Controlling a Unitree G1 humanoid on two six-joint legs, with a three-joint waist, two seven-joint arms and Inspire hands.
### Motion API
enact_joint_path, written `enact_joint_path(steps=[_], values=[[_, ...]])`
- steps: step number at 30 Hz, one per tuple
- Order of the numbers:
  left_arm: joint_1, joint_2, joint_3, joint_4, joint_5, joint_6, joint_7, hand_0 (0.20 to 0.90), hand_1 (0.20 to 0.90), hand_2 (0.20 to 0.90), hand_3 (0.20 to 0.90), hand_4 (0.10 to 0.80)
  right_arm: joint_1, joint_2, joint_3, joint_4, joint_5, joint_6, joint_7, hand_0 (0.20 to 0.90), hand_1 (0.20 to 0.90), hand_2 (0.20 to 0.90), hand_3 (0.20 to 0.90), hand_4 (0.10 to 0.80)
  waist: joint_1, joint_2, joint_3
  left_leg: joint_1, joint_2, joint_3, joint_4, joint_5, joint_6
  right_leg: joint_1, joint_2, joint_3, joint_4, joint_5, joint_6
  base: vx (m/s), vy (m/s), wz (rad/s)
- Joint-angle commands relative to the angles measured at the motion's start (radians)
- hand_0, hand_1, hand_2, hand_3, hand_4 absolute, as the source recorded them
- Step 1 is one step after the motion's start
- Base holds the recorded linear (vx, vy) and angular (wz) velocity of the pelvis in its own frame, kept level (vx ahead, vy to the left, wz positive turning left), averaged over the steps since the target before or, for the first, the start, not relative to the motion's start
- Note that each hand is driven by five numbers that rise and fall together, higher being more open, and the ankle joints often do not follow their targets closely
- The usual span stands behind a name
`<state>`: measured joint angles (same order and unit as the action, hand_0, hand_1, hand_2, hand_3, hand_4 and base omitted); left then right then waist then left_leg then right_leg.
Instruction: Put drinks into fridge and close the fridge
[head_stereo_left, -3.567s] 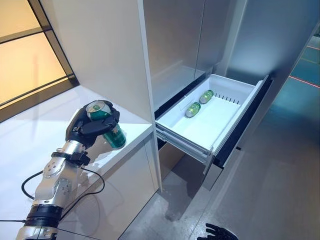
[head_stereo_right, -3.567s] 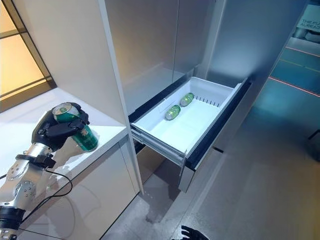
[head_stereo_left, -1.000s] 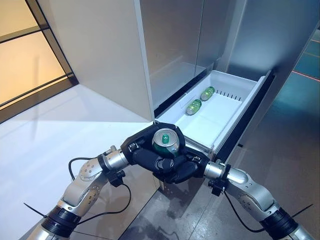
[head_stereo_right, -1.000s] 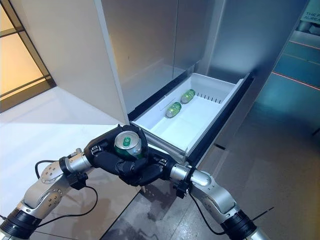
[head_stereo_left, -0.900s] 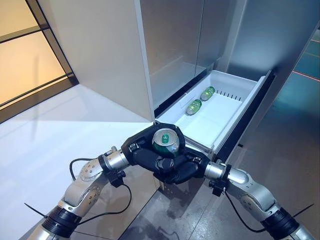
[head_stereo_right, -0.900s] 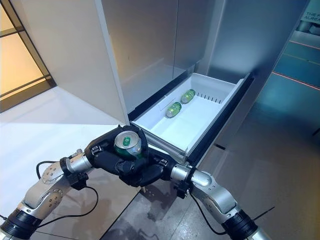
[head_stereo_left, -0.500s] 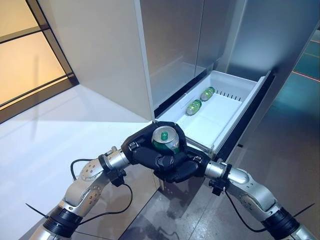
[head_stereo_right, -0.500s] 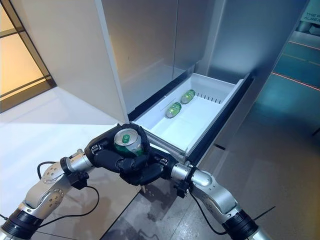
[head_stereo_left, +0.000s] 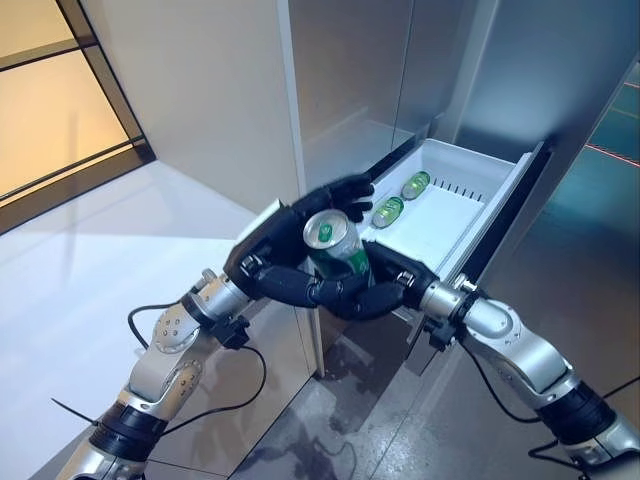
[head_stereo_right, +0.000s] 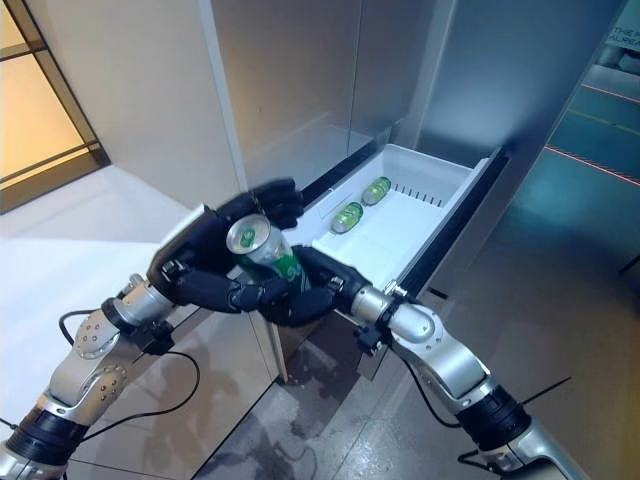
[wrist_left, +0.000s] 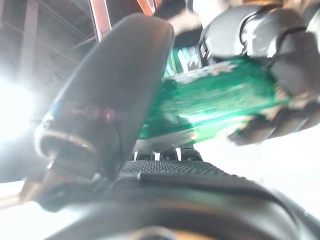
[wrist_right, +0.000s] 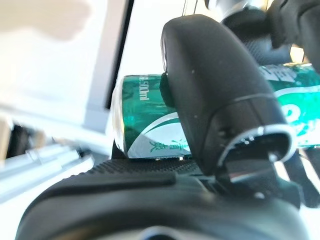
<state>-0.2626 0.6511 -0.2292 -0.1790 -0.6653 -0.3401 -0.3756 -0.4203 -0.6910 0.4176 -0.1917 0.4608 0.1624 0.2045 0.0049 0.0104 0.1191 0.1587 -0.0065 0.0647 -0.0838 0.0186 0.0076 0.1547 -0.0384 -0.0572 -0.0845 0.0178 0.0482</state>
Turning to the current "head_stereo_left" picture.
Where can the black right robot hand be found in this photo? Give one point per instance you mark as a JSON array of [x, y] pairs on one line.
[[400, 277]]

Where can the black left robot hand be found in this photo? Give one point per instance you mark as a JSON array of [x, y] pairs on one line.
[[280, 235]]

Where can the green drink can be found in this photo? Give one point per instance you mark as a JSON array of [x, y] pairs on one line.
[[388, 211], [416, 185], [327, 232]]

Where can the white fridge drawer steel front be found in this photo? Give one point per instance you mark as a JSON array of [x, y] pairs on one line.
[[425, 235]]

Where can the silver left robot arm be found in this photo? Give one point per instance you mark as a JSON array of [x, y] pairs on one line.
[[170, 335]]

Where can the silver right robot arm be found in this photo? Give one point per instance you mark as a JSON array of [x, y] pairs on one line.
[[520, 345]]

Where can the steel fridge door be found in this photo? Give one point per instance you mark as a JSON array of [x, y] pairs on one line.
[[445, 60], [350, 90]]

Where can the white counter cabinet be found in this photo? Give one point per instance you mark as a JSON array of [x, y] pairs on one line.
[[290, 350]]

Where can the grey tall side panel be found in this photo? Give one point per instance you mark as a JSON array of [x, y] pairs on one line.
[[540, 75]]

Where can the black framed amber window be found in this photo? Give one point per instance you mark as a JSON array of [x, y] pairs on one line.
[[45, 125]]

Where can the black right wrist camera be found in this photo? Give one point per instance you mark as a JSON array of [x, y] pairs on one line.
[[441, 336]]

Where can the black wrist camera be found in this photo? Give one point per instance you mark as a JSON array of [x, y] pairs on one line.
[[441, 336], [231, 331]]

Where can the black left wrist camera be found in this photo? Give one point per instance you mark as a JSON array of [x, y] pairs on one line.
[[231, 331]]

